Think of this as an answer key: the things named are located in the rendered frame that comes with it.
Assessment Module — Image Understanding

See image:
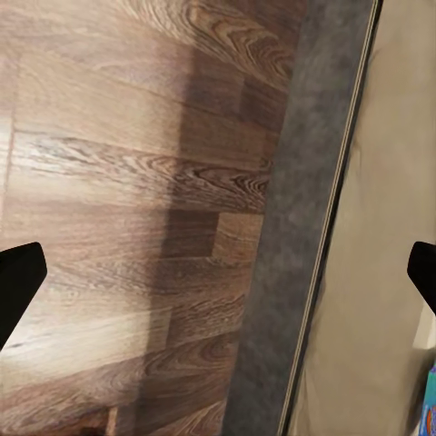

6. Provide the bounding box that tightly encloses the board game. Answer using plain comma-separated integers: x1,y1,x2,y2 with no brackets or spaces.
418,364,436,436

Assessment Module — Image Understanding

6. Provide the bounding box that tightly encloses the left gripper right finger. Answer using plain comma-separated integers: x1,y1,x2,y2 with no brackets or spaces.
407,241,436,315

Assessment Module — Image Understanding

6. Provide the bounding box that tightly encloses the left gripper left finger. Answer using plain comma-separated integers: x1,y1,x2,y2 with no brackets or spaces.
0,242,47,351

